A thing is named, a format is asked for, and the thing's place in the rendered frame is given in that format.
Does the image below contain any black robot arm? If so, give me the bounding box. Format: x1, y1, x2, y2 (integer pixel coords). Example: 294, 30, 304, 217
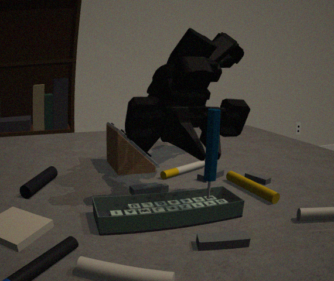
132, 28, 244, 157

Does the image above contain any beige cylinder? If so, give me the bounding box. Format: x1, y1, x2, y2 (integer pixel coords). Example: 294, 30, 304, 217
296, 207, 334, 221
77, 256, 175, 281

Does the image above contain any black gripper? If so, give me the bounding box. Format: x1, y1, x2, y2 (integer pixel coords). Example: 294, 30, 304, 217
125, 80, 250, 161

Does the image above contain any blue hexagonal rod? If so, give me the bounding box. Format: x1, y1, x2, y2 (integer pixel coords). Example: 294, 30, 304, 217
204, 108, 220, 199

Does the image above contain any black cylinder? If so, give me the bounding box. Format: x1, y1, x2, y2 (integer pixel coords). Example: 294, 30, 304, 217
3, 236, 79, 281
20, 166, 58, 199

